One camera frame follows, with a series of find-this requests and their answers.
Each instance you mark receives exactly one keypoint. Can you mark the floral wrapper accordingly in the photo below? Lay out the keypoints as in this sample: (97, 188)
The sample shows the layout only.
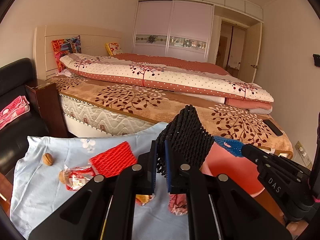
(178, 204)

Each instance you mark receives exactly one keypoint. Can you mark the red snack wrapper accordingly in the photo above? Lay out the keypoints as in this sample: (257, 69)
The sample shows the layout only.
(78, 177)

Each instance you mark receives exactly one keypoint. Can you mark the pink plastic basin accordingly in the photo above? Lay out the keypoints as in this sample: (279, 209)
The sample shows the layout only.
(239, 169)

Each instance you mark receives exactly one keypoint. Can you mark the bed with brown blanket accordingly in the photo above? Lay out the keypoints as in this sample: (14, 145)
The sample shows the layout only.
(94, 107)

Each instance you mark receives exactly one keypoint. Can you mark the pink folded towel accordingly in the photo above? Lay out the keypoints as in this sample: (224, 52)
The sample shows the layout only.
(18, 107)

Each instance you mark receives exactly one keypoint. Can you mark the walnut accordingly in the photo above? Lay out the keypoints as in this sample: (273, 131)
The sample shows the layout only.
(63, 176)
(48, 159)

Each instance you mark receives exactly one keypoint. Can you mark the yellow plastic bag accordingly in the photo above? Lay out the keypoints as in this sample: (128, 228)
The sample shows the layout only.
(142, 199)

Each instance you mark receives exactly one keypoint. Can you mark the light blue floral cloth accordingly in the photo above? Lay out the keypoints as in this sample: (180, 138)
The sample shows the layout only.
(38, 190)

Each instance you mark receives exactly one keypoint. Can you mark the dark wood nightstand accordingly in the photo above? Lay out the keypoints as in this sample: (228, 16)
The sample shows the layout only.
(44, 97)

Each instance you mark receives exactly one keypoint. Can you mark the yellow pillow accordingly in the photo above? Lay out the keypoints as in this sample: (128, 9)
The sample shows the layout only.
(113, 48)

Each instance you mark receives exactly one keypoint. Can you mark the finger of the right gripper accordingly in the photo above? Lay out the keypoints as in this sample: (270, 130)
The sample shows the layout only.
(259, 157)

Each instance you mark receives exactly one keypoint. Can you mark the wall socket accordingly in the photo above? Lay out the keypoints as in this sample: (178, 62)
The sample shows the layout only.
(303, 155)

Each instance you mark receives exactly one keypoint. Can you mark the blue foam net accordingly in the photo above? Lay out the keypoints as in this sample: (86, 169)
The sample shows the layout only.
(230, 145)

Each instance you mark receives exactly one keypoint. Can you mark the walnut far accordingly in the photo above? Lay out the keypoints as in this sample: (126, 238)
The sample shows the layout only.
(48, 159)

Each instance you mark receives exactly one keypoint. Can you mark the white wardrobe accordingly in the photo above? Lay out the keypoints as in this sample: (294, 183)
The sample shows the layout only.
(223, 32)

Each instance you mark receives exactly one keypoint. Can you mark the black wall box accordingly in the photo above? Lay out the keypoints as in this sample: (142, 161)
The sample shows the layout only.
(316, 59)

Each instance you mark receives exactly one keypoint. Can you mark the walnut near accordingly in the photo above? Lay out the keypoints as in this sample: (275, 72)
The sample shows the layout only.
(63, 176)

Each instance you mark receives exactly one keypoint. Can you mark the black leather armchair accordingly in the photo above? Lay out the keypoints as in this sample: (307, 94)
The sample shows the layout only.
(14, 143)

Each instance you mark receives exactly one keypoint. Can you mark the red foam net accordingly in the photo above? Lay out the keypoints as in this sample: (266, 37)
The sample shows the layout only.
(111, 162)

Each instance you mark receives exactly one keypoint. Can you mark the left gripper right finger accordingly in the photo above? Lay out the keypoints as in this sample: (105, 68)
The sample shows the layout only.
(170, 165)

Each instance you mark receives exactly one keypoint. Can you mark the colourful pillow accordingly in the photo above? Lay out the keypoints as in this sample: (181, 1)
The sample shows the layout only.
(64, 46)

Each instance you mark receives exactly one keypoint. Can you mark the white red dotted quilt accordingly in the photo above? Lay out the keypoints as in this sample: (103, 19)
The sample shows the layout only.
(189, 77)

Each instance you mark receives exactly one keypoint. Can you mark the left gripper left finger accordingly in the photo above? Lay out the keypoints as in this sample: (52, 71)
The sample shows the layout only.
(151, 171)

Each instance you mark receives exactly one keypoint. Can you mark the black foam net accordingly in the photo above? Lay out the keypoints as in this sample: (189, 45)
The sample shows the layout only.
(188, 137)

